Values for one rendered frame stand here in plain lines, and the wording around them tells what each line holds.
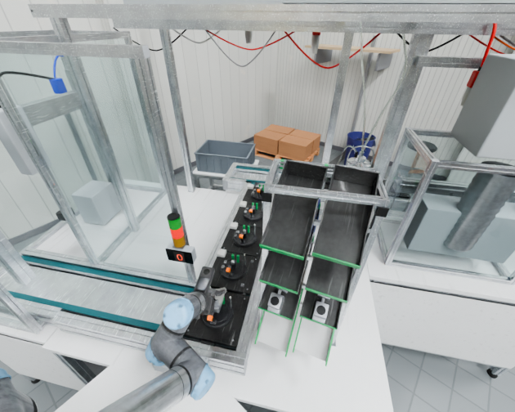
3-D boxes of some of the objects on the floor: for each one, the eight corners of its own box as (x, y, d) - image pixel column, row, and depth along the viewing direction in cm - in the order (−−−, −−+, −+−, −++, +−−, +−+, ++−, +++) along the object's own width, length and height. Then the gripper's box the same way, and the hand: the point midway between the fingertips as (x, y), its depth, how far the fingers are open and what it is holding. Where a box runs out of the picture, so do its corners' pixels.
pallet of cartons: (322, 154, 480) (326, 135, 457) (301, 171, 427) (304, 149, 404) (273, 141, 535) (274, 122, 512) (249, 153, 482) (248, 133, 459)
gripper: (172, 314, 85) (195, 300, 105) (213, 323, 82) (230, 306, 103) (176, 288, 86) (199, 279, 106) (218, 296, 83) (233, 285, 104)
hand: (215, 286), depth 104 cm, fingers open, 8 cm apart
